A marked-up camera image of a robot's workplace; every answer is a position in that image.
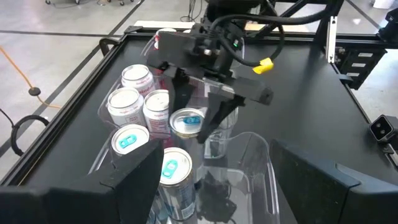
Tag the clear plastic bin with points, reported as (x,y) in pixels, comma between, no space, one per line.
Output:
(248,174)
(146,49)
(102,113)

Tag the red cola can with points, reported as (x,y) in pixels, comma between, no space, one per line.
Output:
(166,30)

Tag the black table-level camera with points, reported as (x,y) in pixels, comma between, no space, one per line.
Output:
(381,129)

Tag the black box with white labels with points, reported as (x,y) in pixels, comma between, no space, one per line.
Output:
(370,71)

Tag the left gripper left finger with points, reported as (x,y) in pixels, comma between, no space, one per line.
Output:
(136,180)

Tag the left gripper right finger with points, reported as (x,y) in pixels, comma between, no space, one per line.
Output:
(311,186)

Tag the slim blue silver energy can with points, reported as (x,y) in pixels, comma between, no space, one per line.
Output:
(175,168)
(157,214)
(129,140)
(186,124)

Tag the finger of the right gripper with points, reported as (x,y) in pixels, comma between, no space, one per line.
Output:
(182,91)
(217,112)

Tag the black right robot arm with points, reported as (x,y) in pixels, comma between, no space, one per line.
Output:
(230,9)

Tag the silver aluminium post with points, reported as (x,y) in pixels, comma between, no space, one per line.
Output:
(331,37)

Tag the light wooden table board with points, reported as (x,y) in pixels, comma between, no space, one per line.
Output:
(149,25)

